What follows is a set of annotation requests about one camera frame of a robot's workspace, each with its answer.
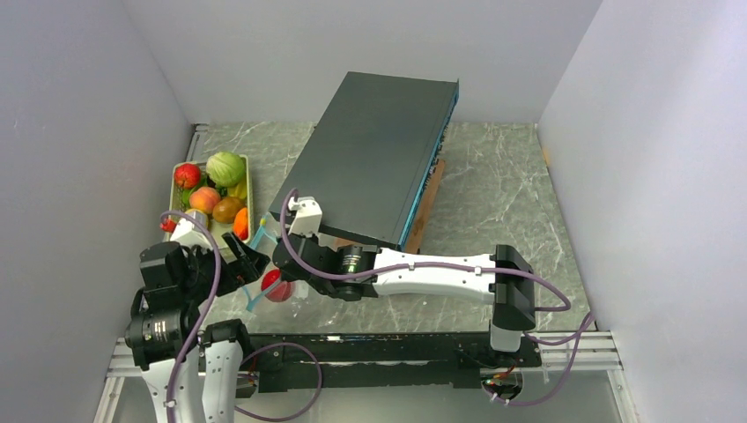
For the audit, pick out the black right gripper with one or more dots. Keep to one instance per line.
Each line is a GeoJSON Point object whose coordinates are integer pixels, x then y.
{"type": "Point", "coordinates": [287, 275]}

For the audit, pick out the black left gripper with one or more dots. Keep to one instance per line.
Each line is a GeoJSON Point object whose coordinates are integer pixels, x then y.
{"type": "Point", "coordinates": [247, 265]}

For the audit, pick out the clear zip bag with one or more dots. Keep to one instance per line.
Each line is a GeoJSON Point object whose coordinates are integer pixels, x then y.
{"type": "Point", "coordinates": [263, 234]}

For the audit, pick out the orange carrot piece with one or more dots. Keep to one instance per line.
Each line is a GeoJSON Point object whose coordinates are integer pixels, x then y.
{"type": "Point", "coordinates": [241, 225]}

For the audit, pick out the yellow lemon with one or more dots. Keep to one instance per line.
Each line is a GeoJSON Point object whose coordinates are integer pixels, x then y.
{"type": "Point", "coordinates": [199, 216]}

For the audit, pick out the orange peach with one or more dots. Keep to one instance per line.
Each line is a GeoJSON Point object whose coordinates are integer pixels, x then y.
{"type": "Point", "coordinates": [204, 200]}

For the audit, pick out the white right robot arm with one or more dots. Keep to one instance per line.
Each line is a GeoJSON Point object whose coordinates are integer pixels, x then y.
{"type": "Point", "coordinates": [503, 279]}

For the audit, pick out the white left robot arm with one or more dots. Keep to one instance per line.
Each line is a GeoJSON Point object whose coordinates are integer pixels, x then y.
{"type": "Point", "coordinates": [191, 371]}

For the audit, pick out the pale green plastic basket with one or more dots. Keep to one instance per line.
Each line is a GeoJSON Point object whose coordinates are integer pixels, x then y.
{"type": "Point", "coordinates": [217, 229]}

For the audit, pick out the brown kiwi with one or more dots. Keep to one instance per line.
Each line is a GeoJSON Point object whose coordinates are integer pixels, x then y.
{"type": "Point", "coordinates": [226, 210]}

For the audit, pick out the green cabbage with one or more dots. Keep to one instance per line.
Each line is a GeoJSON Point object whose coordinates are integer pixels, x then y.
{"type": "Point", "coordinates": [225, 169]}

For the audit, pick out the wooden board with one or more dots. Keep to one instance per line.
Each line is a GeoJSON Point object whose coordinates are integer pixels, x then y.
{"type": "Point", "coordinates": [425, 210]}

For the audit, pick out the red apple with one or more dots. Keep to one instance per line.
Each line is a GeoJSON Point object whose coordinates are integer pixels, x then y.
{"type": "Point", "coordinates": [187, 176]}

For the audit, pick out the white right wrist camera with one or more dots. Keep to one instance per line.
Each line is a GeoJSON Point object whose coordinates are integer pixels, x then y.
{"type": "Point", "coordinates": [306, 216]}

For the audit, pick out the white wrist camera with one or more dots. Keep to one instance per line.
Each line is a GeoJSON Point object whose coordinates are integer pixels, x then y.
{"type": "Point", "coordinates": [185, 232]}
{"type": "Point", "coordinates": [306, 216]}

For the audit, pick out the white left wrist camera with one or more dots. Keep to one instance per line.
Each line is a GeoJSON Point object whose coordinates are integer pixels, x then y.
{"type": "Point", "coordinates": [185, 232]}

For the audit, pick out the grey network switch box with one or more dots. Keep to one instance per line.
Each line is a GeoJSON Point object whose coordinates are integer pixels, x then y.
{"type": "Point", "coordinates": [370, 115]}

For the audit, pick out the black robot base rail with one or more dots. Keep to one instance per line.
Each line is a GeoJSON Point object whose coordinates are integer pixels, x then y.
{"type": "Point", "coordinates": [304, 361]}

